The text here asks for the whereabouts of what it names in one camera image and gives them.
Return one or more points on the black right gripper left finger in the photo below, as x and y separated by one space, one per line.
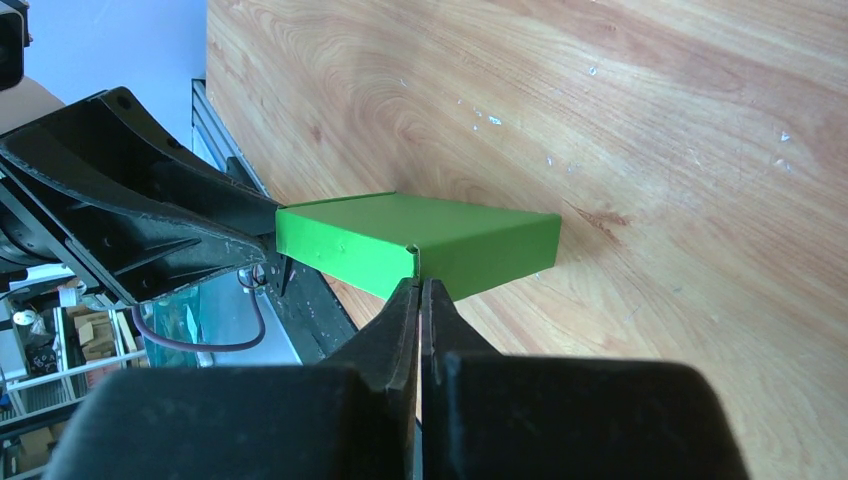
350 416

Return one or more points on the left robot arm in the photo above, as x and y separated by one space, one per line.
101 187

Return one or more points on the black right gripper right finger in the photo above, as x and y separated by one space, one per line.
488 415

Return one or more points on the green paper box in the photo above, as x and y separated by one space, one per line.
372 242

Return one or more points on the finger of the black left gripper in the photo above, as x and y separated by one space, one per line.
121 259
107 153

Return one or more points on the cardboard boxes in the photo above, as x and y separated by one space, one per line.
104 334

